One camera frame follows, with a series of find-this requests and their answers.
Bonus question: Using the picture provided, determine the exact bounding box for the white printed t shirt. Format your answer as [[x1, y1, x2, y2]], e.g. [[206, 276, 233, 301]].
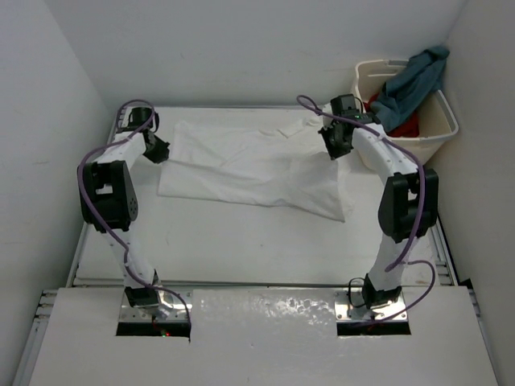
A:
[[158, 121, 353, 222]]

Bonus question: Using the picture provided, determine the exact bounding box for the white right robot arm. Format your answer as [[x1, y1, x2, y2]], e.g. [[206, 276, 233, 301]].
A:
[[319, 94, 439, 309]]

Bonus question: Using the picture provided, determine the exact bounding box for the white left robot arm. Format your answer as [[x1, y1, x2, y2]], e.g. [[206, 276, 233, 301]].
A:
[[77, 100, 170, 312]]

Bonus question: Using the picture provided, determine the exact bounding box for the red t shirt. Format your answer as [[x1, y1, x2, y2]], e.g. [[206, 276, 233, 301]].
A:
[[364, 92, 419, 138]]

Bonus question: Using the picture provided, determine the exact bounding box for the cream plastic laundry basket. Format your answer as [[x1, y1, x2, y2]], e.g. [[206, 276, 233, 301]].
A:
[[351, 60, 459, 163]]

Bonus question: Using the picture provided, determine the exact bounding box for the teal blue t shirt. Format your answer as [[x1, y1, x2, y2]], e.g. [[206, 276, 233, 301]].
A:
[[370, 45, 450, 133]]

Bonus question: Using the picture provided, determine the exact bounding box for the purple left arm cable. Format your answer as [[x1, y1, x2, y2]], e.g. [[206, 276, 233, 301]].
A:
[[78, 99, 192, 325]]

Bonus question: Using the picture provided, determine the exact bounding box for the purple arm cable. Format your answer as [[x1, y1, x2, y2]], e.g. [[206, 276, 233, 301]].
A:
[[78, 99, 192, 325], [296, 94, 437, 322]]

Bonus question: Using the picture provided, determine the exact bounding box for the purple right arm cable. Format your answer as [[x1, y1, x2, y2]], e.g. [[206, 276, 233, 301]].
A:
[[296, 94, 437, 322]]

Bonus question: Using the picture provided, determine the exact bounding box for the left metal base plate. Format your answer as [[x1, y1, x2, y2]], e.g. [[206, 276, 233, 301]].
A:
[[118, 287, 193, 324]]

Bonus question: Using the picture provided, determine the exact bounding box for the metal base plate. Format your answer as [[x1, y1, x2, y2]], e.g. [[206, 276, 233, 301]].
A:
[[118, 287, 193, 324], [334, 286, 409, 324]]

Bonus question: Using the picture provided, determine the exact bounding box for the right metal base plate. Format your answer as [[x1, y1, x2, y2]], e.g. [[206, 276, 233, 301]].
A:
[[334, 286, 409, 324]]

